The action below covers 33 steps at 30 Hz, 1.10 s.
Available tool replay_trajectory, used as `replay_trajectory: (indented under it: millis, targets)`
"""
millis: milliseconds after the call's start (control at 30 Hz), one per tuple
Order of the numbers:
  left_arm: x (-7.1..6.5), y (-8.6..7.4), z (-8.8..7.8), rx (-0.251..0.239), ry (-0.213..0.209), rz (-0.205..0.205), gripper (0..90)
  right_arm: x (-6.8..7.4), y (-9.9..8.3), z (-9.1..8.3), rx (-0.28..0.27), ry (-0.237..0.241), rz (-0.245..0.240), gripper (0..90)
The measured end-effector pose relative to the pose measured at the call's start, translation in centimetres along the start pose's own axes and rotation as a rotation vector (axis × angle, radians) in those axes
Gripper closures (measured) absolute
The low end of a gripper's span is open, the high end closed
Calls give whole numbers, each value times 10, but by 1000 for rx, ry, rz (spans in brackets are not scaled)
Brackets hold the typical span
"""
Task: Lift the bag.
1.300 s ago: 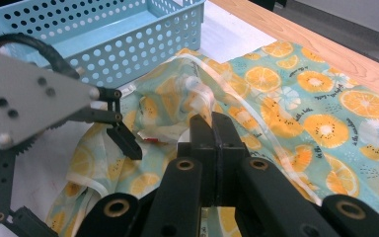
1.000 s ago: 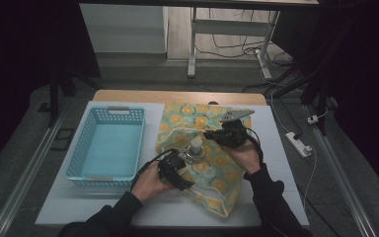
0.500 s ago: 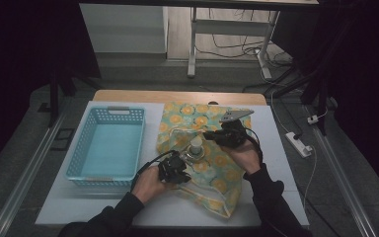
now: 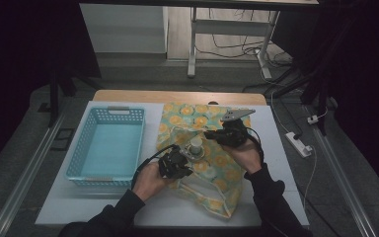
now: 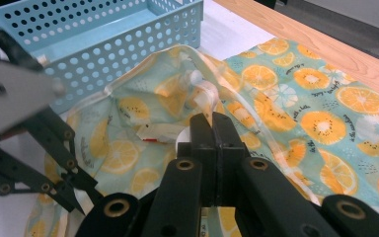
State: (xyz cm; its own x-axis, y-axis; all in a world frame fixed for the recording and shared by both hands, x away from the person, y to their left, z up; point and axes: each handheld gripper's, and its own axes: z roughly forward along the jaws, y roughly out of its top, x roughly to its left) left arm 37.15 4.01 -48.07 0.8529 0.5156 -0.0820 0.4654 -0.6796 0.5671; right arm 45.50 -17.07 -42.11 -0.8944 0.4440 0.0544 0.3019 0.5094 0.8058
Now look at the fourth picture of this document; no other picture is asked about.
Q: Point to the blue plastic basket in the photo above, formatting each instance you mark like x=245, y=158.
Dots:
x=112, y=151

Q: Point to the person's right hand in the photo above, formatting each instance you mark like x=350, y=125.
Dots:
x=248, y=156

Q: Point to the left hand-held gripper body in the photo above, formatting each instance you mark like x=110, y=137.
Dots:
x=172, y=164

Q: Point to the white desk frame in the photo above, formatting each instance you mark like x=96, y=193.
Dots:
x=230, y=27

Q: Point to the metal floor rail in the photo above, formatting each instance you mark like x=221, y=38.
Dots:
x=26, y=177
x=342, y=177

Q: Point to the white plug adapter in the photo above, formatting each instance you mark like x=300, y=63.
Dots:
x=312, y=119

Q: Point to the white cabinet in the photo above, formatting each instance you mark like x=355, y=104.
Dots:
x=125, y=28

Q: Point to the white table mat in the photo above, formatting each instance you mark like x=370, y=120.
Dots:
x=276, y=171

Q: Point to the black stand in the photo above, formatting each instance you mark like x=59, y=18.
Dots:
x=319, y=89
x=54, y=98

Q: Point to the floral cloth tote bag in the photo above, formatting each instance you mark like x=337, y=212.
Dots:
x=217, y=182

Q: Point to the white power strip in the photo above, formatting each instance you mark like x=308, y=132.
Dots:
x=297, y=144

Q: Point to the black floor plate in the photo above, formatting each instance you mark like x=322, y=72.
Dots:
x=63, y=139

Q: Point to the person's left hand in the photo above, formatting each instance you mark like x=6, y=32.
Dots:
x=151, y=182

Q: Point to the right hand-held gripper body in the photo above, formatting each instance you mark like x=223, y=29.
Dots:
x=233, y=133

